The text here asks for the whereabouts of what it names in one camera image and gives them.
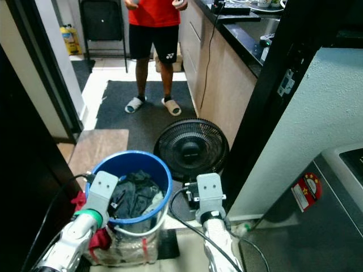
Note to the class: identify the person in red shirt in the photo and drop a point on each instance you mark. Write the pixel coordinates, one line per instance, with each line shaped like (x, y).
(156, 39)

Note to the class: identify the white slide sandal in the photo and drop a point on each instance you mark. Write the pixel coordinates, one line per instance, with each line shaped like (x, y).
(171, 107)
(134, 105)

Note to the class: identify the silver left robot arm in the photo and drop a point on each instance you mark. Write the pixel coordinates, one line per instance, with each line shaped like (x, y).
(68, 249)

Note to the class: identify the clear plastic bag, red tape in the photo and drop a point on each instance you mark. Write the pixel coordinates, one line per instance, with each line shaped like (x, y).
(136, 252)

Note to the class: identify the cardboard box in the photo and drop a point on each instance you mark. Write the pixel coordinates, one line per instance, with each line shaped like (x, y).
(156, 61)

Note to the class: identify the dark grey floor mat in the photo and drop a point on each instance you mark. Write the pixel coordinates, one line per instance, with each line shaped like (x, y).
(130, 122)

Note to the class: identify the black flat floor pad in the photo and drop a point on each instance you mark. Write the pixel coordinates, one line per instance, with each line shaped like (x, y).
(170, 245)

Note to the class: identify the brown door mat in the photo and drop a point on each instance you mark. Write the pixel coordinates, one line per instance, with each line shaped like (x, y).
(99, 148)

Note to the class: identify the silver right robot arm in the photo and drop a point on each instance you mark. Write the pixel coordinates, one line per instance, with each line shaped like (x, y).
(216, 243)

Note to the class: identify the red cloth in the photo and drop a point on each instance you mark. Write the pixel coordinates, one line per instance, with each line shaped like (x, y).
(101, 241)

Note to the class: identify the dark grey clothes pile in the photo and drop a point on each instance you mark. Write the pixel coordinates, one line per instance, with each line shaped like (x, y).
(136, 195)

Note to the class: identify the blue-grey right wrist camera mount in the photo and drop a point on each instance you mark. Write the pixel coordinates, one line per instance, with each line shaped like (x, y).
(210, 192)

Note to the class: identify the small clear plastic bottle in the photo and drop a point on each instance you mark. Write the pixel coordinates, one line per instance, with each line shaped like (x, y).
(242, 228)

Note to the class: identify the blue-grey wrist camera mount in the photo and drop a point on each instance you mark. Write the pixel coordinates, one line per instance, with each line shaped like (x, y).
(210, 192)
(102, 190)

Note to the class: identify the black flat countertop appliance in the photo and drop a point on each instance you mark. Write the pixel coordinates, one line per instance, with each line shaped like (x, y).
(232, 8)

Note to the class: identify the black floor fan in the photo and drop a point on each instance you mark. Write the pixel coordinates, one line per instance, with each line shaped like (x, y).
(190, 148)

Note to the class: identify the blue plastic bucket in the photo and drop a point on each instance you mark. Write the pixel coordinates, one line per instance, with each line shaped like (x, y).
(136, 164)

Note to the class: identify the black folding chair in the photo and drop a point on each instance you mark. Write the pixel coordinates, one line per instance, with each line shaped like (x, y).
(102, 22)

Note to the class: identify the black door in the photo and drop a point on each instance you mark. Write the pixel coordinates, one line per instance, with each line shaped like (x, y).
(22, 198)

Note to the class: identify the stainless steel sink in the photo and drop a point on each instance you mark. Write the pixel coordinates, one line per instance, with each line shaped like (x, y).
(255, 28)

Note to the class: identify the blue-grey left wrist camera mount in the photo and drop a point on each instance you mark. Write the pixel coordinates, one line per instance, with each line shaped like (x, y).
(102, 190)

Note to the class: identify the red round washer sticker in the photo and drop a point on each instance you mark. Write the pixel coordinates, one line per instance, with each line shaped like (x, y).
(306, 192)

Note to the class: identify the grey top-load washing machine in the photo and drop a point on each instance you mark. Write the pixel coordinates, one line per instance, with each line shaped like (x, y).
(323, 238)

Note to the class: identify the wooden cabinet with black counter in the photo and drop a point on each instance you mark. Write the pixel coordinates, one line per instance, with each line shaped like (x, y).
(227, 85)

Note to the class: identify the yellow bottle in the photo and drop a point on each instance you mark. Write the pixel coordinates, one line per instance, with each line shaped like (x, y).
(71, 41)

